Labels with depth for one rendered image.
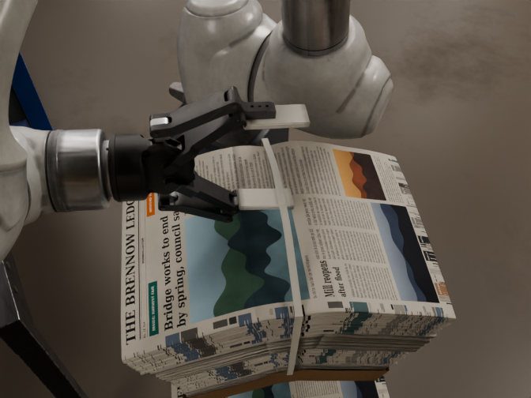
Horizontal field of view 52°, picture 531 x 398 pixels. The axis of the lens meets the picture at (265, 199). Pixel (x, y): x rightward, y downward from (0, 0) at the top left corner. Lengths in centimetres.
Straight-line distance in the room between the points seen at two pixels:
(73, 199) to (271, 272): 25
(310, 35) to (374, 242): 30
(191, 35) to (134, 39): 222
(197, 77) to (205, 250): 38
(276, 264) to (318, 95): 30
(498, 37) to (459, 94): 57
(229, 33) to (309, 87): 17
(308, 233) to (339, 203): 8
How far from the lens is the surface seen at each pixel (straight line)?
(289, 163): 78
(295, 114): 58
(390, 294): 71
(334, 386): 100
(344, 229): 73
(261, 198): 68
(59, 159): 59
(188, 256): 72
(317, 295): 66
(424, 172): 246
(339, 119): 88
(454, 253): 223
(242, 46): 93
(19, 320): 118
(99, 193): 59
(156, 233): 76
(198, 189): 64
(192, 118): 56
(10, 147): 48
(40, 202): 60
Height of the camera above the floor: 177
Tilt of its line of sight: 51 degrees down
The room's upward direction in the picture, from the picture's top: straight up
